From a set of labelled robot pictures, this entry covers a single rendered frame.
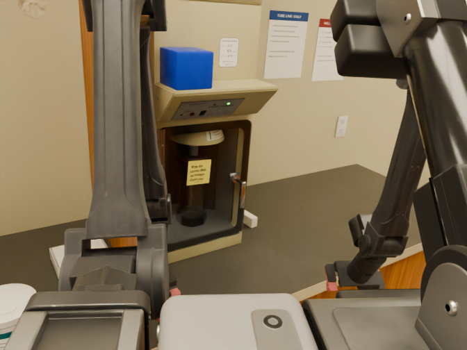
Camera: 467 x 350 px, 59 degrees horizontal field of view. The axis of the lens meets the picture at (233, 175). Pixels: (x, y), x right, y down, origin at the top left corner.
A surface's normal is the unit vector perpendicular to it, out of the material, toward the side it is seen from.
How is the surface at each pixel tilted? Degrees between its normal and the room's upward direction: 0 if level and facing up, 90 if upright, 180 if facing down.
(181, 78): 90
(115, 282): 20
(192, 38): 90
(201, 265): 0
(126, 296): 0
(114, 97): 58
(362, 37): 44
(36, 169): 90
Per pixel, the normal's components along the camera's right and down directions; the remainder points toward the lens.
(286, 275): 0.07, -0.92
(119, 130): 0.10, -0.15
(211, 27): 0.54, 0.36
